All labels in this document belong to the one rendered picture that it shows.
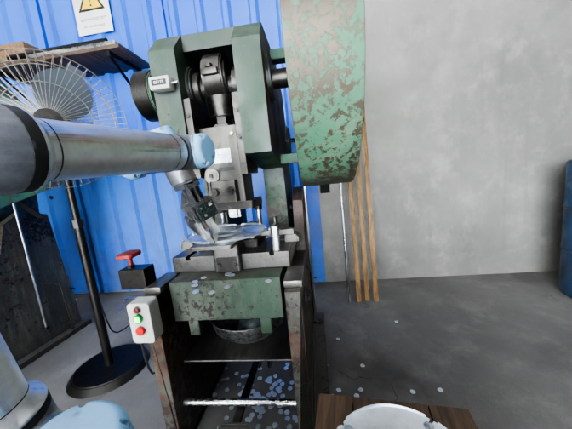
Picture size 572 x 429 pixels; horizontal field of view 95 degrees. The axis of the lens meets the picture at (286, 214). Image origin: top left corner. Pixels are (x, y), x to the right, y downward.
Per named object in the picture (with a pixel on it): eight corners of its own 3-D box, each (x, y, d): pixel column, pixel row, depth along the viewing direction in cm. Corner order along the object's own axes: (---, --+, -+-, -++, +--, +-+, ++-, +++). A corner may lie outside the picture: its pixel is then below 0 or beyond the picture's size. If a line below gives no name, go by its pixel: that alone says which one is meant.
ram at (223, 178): (243, 202, 95) (233, 117, 90) (204, 205, 97) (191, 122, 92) (254, 197, 112) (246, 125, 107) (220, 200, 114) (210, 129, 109)
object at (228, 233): (271, 222, 110) (271, 220, 110) (257, 241, 82) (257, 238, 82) (206, 227, 113) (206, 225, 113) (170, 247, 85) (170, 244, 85)
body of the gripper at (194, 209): (199, 226, 73) (179, 187, 69) (188, 224, 80) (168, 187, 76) (221, 213, 78) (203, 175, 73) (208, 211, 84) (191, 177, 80)
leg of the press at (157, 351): (183, 463, 93) (134, 214, 79) (152, 461, 95) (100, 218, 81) (247, 318, 184) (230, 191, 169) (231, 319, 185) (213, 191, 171)
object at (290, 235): (299, 241, 105) (296, 215, 104) (258, 243, 107) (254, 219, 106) (300, 237, 111) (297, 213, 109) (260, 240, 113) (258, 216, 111)
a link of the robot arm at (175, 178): (161, 174, 74) (186, 163, 79) (168, 188, 76) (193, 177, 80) (168, 172, 69) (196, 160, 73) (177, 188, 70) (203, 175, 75)
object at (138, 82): (166, 123, 96) (155, 58, 93) (137, 127, 98) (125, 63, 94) (193, 132, 118) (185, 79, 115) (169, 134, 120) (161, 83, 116)
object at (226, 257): (237, 285, 82) (231, 243, 80) (194, 287, 83) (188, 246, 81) (254, 258, 106) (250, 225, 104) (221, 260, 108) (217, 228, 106)
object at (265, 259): (290, 266, 95) (288, 250, 94) (174, 273, 100) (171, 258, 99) (296, 243, 124) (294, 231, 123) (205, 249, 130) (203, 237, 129)
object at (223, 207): (255, 214, 100) (254, 200, 100) (205, 218, 103) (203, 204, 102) (263, 208, 116) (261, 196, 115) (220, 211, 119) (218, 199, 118)
